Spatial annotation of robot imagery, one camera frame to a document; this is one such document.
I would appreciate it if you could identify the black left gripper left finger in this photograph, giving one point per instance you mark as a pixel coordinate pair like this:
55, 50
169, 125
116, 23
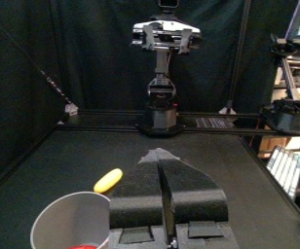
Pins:
133, 197

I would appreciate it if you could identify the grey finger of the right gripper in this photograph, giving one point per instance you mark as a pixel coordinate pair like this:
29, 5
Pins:
149, 36
186, 40

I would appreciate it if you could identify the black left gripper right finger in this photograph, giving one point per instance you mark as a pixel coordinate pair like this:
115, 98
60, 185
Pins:
199, 197

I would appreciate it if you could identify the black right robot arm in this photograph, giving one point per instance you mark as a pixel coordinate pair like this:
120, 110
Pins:
161, 110

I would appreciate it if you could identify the red toy chile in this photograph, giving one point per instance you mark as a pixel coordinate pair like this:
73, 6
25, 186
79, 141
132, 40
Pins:
83, 247

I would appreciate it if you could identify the yellow toy banana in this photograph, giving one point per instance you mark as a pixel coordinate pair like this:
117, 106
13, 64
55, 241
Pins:
109, 180

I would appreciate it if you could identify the white keyboard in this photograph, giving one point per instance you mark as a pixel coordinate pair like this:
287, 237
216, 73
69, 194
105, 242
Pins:
286, 168

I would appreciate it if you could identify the brown cardboard box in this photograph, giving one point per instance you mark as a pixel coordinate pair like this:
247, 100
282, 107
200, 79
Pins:
272, 146

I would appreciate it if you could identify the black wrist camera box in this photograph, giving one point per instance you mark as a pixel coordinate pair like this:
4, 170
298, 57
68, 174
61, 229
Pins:
169, 3

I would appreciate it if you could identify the black vertical frame post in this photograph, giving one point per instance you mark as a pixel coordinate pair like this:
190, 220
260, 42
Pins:
238, 55

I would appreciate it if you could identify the white frame corner bracket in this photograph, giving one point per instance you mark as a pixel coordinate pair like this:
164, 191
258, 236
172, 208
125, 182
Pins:
228, 110
72, 109

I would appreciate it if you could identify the thin diagonal frame rod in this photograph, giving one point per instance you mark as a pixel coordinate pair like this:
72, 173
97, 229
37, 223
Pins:
36, 66

